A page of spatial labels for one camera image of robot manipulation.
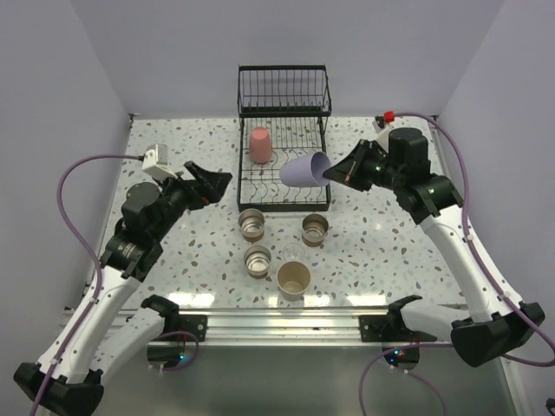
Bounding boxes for black base bracket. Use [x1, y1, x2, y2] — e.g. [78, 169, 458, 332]
[358, 315, 417, 343]
[166, 314, 208, 342]

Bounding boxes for black wire dish rack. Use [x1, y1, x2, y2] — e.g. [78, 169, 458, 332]
[237, 64, 331, 212]

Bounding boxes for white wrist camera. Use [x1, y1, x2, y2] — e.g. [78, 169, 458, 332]
[374, 111, 395, 138]
[141, 144, 173, 181]

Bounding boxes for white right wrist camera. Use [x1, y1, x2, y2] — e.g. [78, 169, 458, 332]
[374, 111, 395, 138]

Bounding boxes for steel cup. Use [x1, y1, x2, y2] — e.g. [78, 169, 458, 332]
[244, 245, 271, 279]
[238, 208, 264, 242]
[302, 213, 329, 247]

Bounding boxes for clear glass cup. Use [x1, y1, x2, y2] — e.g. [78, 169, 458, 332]
[282, 243, 305, 263]

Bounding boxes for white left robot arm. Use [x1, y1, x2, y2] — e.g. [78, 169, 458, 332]
[14, 157, 232, 415]

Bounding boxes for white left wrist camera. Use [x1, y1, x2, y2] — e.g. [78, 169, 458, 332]
[141, 144, 173, 181]

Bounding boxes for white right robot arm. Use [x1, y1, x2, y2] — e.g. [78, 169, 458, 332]
[323, 127, 545, 367]

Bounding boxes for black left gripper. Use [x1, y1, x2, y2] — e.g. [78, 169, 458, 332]
[152, 160, 231, 240]

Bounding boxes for beige plastic cup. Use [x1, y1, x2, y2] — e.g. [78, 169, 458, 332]
[277, 261, 311, 302]

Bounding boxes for lilac plastic cup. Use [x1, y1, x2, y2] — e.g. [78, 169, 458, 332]
[279, 152, 331, 188]

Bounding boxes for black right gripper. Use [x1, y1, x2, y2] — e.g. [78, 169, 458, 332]
[324, 139, 405, 192]

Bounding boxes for black left base bracket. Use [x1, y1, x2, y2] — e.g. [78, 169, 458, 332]
[166, 314, 208, 342]

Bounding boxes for aluminium corner rail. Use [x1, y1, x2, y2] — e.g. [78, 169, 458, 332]
[428, 115, 438, 129]

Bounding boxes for pink plastic cup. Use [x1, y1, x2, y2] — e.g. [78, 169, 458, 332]
[249, 127, 272, 164]

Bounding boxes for aluminium front mounting rail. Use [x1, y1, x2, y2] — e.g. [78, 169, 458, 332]
[55, 305, 478, 348]

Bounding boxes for black right base bracket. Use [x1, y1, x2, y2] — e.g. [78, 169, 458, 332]
[358, 315, 417, 343]

